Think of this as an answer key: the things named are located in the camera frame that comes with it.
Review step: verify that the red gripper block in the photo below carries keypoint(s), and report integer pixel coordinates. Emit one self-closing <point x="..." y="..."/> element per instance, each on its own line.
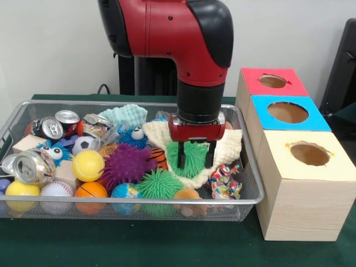
<point x="197" y="132"/>

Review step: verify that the green spiky ball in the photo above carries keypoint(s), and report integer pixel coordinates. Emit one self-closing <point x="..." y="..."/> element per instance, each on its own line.
<point x="159" y="186"/>
<point x="194" y="158"/>

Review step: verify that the cream muslin cloth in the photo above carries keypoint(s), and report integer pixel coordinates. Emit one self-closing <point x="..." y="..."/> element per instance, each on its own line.
<point x="225" y="150"/>

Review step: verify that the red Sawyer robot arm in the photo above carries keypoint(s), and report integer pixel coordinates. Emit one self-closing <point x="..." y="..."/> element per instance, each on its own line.
<point x="183" y="39"/>

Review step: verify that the shallow clear mesh bin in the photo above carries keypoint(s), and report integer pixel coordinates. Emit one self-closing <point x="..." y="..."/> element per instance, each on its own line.
<point x="247" y="194"/>

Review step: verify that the wooden box with three holes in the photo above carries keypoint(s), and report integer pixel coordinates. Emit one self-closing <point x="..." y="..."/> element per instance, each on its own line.
<point x="303" y="194"/>

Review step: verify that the pale orange ball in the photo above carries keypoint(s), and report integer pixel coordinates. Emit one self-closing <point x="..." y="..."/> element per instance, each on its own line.
<point x="186" y="196"/>

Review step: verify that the small blue fuzzy toy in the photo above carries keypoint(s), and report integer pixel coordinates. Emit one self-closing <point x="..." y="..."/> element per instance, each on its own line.
<point x="132" y="138"/>

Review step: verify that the purple spiky ball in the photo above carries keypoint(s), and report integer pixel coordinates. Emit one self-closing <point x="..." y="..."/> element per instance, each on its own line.
<point x="127" y="166"/>

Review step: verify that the yellow tennis ball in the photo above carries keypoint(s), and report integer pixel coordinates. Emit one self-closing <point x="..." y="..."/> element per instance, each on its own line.
<point x="88" y="165"/>

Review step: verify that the orange basketball toy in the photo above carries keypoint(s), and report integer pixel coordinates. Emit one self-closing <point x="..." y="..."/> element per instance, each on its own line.
<point x="90" y="194"/>

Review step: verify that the black chair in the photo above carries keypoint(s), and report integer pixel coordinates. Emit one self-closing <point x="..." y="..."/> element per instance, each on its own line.
<point x="342" y="72"/>

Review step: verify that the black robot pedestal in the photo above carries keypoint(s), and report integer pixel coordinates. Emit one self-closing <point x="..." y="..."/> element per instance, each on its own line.
<point x="150" y="78"/>

